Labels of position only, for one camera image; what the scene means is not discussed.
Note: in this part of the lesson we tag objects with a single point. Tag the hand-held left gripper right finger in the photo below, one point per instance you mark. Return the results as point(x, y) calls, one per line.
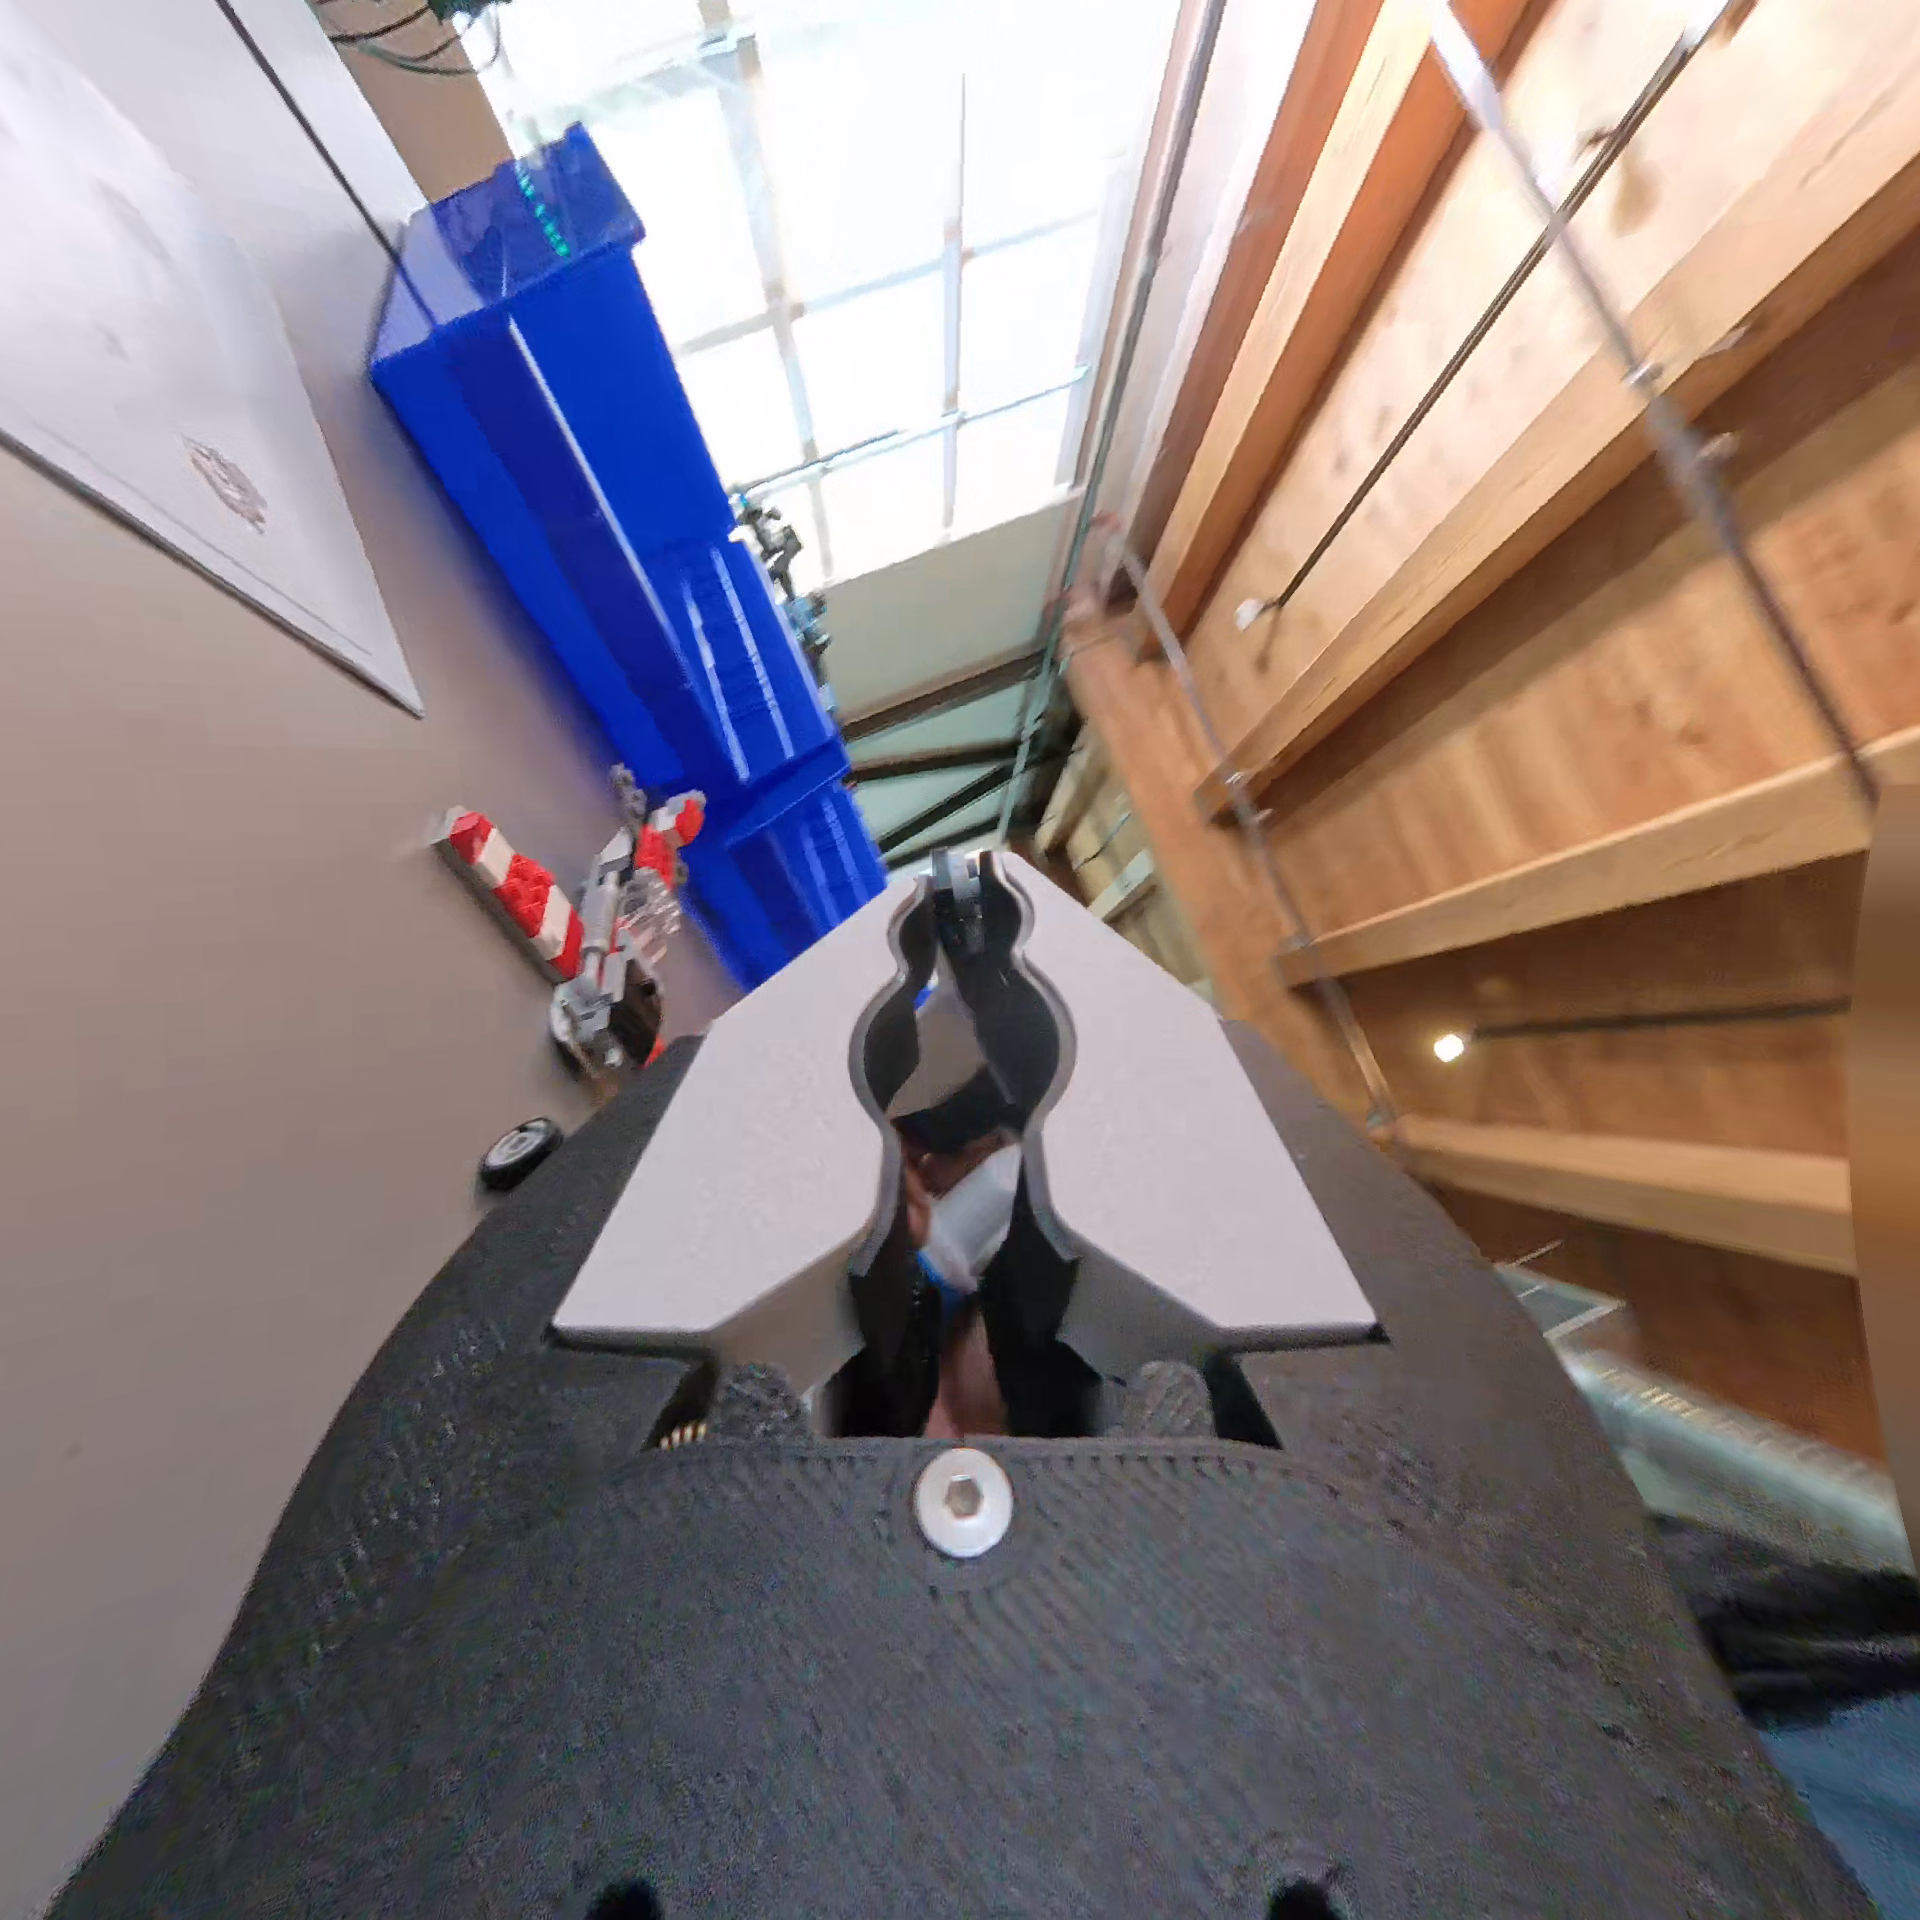
point(1186, 1201)

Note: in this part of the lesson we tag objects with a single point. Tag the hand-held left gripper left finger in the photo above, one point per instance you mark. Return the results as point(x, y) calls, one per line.
point(736, 1201)

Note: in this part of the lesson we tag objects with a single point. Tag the small grey toy piece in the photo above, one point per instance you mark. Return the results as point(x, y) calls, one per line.
point(956, 902)

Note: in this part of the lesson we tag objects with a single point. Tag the red white toy brick airplane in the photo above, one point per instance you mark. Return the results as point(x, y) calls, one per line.
point(587, 916)

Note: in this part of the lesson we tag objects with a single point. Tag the grey desk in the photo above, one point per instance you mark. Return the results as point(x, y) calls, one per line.
point(182, 1263)

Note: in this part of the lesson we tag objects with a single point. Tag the person's right hand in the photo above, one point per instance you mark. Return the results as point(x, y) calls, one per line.
point(961, 1322)

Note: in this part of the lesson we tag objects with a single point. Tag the small black toy wheel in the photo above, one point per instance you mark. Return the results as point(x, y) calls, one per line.
point(520, 1152)

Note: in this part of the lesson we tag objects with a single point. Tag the person's black jacket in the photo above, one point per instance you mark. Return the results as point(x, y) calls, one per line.
point(1802, 1637)

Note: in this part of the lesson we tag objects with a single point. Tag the person's legs in jeans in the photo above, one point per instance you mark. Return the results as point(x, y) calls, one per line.
point(1861, 1830)

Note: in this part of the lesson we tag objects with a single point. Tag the white instruction booklet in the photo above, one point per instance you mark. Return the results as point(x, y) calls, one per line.
point(182, 360)

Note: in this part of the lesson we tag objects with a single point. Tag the silver ventilation duct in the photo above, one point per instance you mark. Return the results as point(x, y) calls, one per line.
point(1741, 1442)

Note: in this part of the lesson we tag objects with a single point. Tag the black camera tripod rig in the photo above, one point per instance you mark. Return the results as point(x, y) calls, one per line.
point(775, 556)

